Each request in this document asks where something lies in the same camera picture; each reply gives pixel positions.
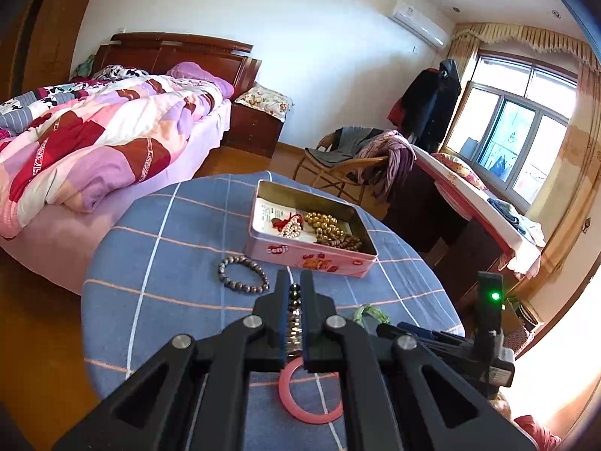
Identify pink bangle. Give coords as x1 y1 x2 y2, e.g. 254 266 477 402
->
278 356 344 424

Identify green jade bangle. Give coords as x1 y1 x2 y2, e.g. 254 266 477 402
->
353 304 391 327

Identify dark wooden headboard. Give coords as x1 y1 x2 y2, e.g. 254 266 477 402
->
94 32 263 100

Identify purple pillow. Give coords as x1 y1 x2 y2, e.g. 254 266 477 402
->
166 61 234 99

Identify white pink desk cover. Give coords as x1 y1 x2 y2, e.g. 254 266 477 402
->
413 145 548 278

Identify pink floral pillow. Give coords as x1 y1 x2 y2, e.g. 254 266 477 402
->
431 151 489 192

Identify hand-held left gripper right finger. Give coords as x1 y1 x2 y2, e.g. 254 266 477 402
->
300 269 541 451

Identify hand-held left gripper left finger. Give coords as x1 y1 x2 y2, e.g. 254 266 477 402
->
51 269 292 451

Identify brown wooden bead necklace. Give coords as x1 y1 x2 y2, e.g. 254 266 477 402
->
314 225 363 252

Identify yellow curtain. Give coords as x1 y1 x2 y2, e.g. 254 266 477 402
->
446 21 601 320

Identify dark metallic bead bracelet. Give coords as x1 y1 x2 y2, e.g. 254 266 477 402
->
285 284 304 353

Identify pink red patchwork quilt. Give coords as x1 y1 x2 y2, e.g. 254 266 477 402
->
0 75 223 238

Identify dark wooden nightstand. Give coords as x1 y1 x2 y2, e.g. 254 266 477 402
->
222 101 285 158

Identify hanging dark coats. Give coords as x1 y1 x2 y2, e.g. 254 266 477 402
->
387 59 462 151

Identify dark woven basket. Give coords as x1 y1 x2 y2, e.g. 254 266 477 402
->
500 301 545 355

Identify white pearl bracelet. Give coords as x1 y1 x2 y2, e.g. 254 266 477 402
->
273 213 304 239

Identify person's right hand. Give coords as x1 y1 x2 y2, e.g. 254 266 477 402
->
488 391 513 422

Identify black white patterned pillow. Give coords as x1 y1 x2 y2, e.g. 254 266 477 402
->
91 65 151 82

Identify dark wooden desk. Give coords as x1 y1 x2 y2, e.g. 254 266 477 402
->
382 143 548 306

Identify blue plaid tablecloth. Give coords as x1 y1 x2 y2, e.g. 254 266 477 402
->
81 171 465 451

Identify golden pearl necklace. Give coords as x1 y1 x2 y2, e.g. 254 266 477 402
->
304 212 346 240

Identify pink tin box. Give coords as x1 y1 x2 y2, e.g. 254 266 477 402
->
244 180 379 279

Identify teal bag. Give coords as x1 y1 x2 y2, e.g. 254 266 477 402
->
74 54 97 78

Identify bed with pink sheet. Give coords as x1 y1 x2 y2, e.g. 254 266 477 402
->
0 61 236 297

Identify window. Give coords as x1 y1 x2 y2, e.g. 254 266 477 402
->
444 51 578 207

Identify purple garment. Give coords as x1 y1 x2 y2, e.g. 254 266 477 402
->
357 130 418 200

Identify wicker chair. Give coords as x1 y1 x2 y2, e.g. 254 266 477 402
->
295 127 390 205

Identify grey garment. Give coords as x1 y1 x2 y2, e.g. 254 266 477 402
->
305 127 383 165

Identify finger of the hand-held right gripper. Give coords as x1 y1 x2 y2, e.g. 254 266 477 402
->
415 338 473 357
377 322 465 341

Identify pile of folded clothes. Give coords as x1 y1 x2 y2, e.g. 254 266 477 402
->
488 197 545 247

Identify brown wooden wardrobe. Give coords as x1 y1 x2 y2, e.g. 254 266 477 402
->
0 0 106 99

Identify floral cushion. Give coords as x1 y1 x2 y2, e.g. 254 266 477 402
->
234 82 294 122

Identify white air conditioner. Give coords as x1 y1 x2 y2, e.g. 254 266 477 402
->
387 0 448 48

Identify grey bead bracelet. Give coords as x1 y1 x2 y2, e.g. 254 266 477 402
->
217 255 270 294

